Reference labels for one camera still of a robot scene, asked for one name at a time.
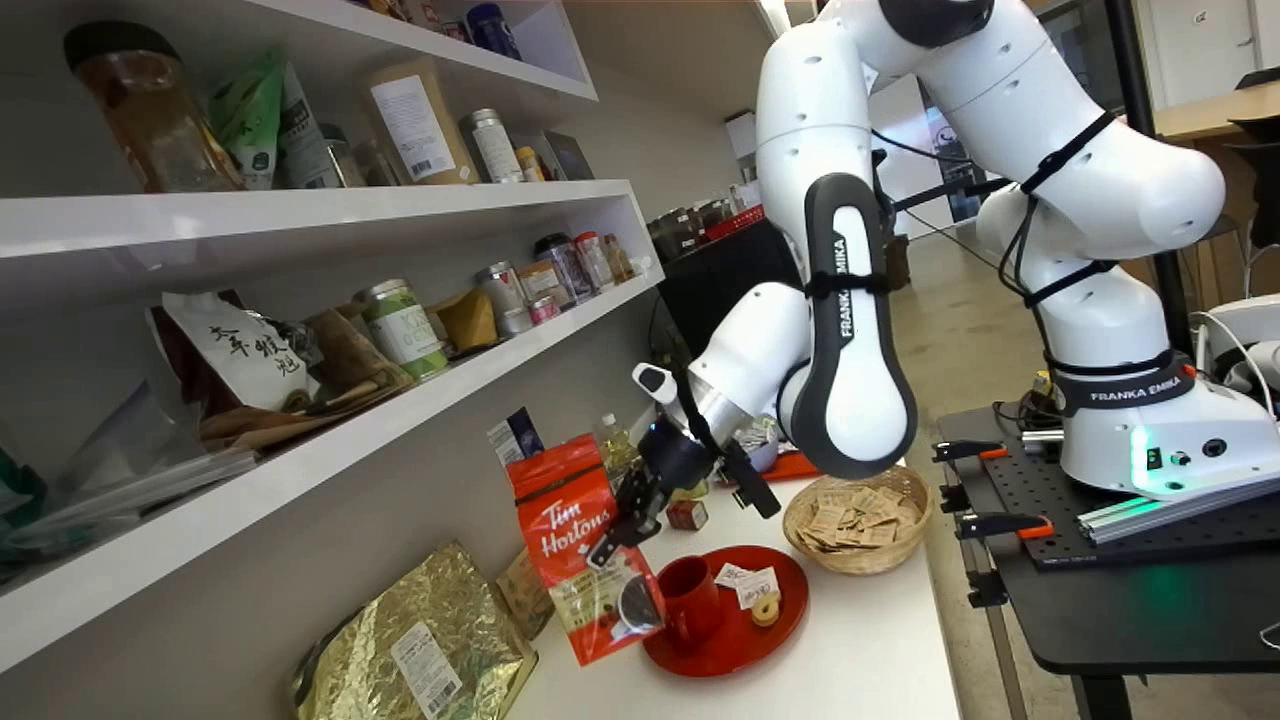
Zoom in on white paper tags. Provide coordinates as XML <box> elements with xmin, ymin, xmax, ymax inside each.
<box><xmin>714</xmin><ymin>562</ymin><xmax>780</xmax><ymax>610</ymax></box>

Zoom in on wicker basket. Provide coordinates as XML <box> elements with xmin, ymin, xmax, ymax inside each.
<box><xmin>781</xmin><ymin>464</ymin><xmax>934</xmax><ymax>577</ymax></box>

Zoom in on gold foil bag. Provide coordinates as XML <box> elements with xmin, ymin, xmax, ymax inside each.
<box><xmin>289</xmin><ymin>541</ymin><xmax>539</xmax><ymax>720</ymax></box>

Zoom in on red cup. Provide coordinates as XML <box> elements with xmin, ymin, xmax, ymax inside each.
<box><xmin>655</xmin><ymin>555</ymin><xmax>724</xmax><ymax>647</ymax></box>

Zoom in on red tray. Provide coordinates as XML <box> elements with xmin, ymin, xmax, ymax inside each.
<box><xmin>757</xmin><ymin>450</ymin><xmax>823</xmax><ymax>485</ymax></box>

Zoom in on blue and white box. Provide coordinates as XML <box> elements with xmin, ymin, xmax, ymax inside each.
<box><xmin>486</xmin><ymin>406</ymin><xmax>547</xmax><ymax>470</ymax></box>

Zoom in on brown bag with white label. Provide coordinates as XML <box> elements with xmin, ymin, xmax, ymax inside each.
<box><xmin>361</xmin><ymin>56</ymin><xmax>480</xmax><ymax>187</ymax></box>

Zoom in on grey and white pouch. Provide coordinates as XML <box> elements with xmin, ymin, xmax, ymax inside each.
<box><xmin>274</xmin><ymin>62</ymin><xmax>343</xmax><ymax>190</ymax></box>

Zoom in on white bag with black characters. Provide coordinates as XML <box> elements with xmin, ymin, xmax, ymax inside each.
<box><xmin>159</xmin><ymin>289</ymin><xmax>323</xmax><ymax>414</ymax></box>

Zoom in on green tin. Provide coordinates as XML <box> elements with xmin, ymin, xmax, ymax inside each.
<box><xmin>354</xmin><ymin>278</ymin><xmax>452</xmax><ymax>382</ymax></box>

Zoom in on heap of clear plastic bags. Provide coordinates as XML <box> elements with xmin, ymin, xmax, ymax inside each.
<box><xmin>0</xmin><ymin>378</ymin><xmax>263</xmax><ymax>563</ymax></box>

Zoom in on green pouch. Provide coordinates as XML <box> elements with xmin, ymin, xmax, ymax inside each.
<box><xmin>207</xmin><ymin>49</ymin><xmax>287</xmax><ymax>192</ymax></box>

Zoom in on glass jar with black lid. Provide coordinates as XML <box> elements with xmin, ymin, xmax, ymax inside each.
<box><xmin>532</xmin><ymin>232</ymin><xmax>594</xmax><ymax>302</ymax></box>

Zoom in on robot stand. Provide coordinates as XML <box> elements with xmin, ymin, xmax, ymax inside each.
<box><xmin>932</xmin><ymin>400</ymin><xmax>1280</xmax><ymax>720</ymax></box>

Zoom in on heap of brown sugar packets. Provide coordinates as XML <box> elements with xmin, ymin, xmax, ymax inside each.
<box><xmin>797</xmin><ymin>478</ymin><xmax>923</xmax><ymax>551</ymax></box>

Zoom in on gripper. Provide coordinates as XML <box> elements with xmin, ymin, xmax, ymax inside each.
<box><xmin>587</xmin><ymin>418</ymin><xmax>717</xmax><ymax>571</ymax></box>

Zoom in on oil bottle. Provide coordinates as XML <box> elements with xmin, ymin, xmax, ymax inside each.
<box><xmin>596</xmin><ymin>412</ymin><xmax>641</xmax><ymax>491</ymax></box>

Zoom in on jar with orange label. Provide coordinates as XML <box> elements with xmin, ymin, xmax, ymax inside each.
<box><xmin>516</xmin><ymin>259</ymin><xmax>567</xmax><ymax>313</ymax></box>

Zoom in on dark box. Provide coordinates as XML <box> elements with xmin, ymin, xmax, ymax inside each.
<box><xmin>540</xmin><ymin>129</ymin><xmax>597</xmax><ymax>183</ymax></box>

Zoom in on jar with red lid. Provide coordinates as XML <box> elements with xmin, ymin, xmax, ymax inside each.
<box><xmin>573</xmin><ymin>230</ymin><xmax>617</xmax><ymax>294</ymax></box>

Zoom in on small brown packet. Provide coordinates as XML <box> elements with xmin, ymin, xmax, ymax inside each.
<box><xmin>496</xmin><ymin>547</ymin><xmax>555</xmax><ymax>642</ymax></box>

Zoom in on small glass jar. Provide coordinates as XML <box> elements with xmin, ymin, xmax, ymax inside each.
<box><xmin>319</xmin><ymin>123</ymin><xmax>367</xmax><ymax>189</ymax></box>

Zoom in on black and orange clamp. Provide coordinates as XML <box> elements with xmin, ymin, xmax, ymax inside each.
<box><xmin>931</xmin><ymin>439</ymin><xmax>1009</xmax><ymax>467</ymax></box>
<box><xmin>954</xmin><ymin>511</ymin><xmax>1056</xmax><ymax>542</ymax></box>

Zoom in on tall silver tin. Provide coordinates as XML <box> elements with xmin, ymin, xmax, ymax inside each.
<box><xmin>459</xmin><ymin>107</ymin><xmax>525</xmax><ymax>185</ymax></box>

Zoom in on white wall shelf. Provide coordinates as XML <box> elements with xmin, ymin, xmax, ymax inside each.
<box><xmin>0</xmin><ymin>0</ymin><xmax>667</xmax><ymax>673</ymax></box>

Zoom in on black chair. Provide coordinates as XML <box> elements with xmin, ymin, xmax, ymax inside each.
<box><xmin>1228</xmin><ymin>66</ymin><xmax>1280</xmax><ymax>293</ymax></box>

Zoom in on red plate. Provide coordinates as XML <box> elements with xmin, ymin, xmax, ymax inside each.
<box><xmin>641</xmin><ymin>544</ymin><xmax>810</xmax><ymax>679</ymax></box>

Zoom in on amber jar with black lid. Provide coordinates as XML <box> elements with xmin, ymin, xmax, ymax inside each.
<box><xmin>62</xmin><ymin>21</ymin><xmax>247</xmax><ymax>195</ymax></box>

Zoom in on mustard brown pouch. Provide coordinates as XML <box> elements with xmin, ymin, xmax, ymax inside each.
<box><xmin>434</xmin><ymin>289</ymin><xmax>499</xmax><ymax>354</ymax></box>

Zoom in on blue bottle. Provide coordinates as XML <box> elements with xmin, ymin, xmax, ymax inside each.
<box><xmin>464</xmin><ymin>1</ymin><xmax>524</xmax><ymax>62</ymax></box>

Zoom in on aluminium bar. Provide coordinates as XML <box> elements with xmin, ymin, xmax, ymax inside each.
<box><xmin>1076</xmin><ymin>472</ymin><xmax>1280</xmax><ymax>547</ymax></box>

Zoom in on brown paper bag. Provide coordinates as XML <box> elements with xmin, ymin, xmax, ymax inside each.
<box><xmin>304</xmin><ymin>304</ymin><xmax>417</xmax><ymax>403</ymax></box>

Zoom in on orange coffee packet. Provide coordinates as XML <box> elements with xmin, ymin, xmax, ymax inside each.
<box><xmin>506</xmin><ymin>434</ymin><xmax>667</xmax><ymax>667</ymax></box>

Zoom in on row of jars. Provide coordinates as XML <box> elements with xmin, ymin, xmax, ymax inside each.
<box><xmin>647</xmin><ymin>190</ymin><xmax>767</xmax><ymax>263</ymax></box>

